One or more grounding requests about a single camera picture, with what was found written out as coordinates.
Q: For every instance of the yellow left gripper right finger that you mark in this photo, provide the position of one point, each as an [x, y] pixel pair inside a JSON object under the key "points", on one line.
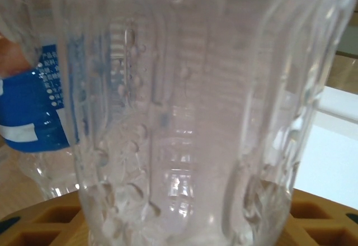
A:
{"points": [[324, 223]]}

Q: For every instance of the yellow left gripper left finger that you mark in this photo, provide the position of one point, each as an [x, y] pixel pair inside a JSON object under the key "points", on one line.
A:
{"points": [[39, 226]]}

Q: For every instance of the blue label bottle white cap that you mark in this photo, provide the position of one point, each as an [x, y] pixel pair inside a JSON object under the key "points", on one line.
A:
{"points": [[25, 109]]}

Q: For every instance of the clear unlabelled bottle white cap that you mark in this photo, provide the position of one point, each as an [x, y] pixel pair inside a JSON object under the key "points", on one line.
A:
{"points": [[195, 117]]}

